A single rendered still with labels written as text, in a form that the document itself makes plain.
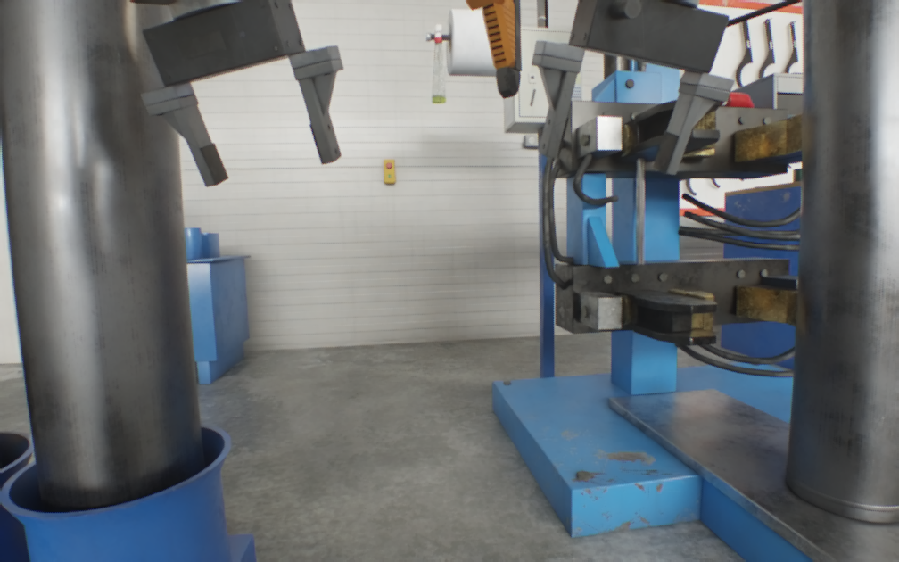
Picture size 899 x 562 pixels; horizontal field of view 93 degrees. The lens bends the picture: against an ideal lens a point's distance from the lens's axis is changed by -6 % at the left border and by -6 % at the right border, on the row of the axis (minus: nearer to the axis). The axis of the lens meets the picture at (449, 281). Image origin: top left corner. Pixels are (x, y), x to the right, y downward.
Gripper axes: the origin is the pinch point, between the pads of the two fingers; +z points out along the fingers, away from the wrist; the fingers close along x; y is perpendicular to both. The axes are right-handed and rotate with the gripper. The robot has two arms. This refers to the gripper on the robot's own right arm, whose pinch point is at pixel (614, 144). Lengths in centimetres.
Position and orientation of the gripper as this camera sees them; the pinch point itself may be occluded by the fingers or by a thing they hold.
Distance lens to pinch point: 51.4
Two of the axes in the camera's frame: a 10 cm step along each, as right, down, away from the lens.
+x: 9.8, 0.7, 1.8
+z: -1.5, 8.8, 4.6
